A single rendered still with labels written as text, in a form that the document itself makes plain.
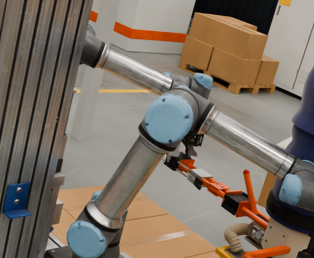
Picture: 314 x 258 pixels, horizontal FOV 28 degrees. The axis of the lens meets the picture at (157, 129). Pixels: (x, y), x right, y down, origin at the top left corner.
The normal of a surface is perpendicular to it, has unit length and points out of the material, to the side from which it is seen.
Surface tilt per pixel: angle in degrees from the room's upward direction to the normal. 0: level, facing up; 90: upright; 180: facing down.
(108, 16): 90
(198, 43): 90
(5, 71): 90
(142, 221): 0
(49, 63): 90
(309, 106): 99
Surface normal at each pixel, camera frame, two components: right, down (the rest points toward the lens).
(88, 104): 0.64, 0.39
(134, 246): 0.25, -0.92
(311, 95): -0.95, 0.01
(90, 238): -0.31, 0.34
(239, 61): -0.70, 0.04
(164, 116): -0.17, 0.14
